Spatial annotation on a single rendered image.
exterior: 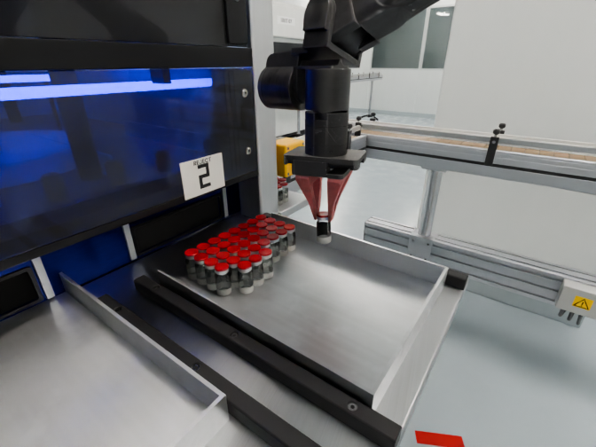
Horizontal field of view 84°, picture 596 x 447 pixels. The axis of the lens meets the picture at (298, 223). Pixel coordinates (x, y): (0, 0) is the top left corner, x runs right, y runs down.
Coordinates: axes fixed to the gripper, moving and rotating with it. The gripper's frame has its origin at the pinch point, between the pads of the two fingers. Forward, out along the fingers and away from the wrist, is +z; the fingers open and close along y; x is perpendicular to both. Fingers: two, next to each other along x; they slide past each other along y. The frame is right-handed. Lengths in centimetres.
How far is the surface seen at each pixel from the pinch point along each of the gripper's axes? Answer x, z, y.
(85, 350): 24.9, 10.8, 21.5
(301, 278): 2.4, 10.4, 2.7
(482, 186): -140, 33, -43
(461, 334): -101, 96, -42
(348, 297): 4.3, 10.6, -5.4
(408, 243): -88, 45, -12
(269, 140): -16.7, -7.0, 16.5
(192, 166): 1.5, -5.8, 21.2
